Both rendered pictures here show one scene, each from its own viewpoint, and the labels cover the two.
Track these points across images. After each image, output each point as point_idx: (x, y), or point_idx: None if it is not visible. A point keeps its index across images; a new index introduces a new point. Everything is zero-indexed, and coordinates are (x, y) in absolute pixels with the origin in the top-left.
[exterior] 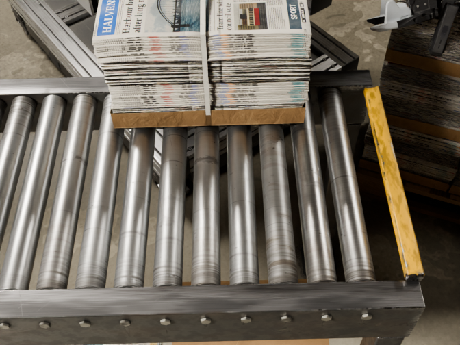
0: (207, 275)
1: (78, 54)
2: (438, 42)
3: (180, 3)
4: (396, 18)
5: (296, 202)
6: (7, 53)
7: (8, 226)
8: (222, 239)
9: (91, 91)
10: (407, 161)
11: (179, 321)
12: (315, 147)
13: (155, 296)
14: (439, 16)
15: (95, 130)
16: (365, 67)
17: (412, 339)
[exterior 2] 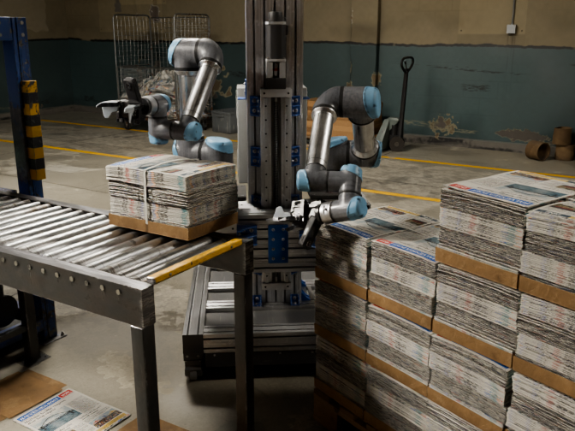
0: (74, 261)
1: (199, 280)
2: (302, 237)
3: (153, 165)
4: (280, 216)
5: (268, 408)
6: (179, 288)
7: (88, 355)
8: (197, 406)
9: None
10: (338, 380)
11: (48, 273)
12: (183, 250)
13: (47, 259)
14: (306, 222)
15: None
16: None
17: None
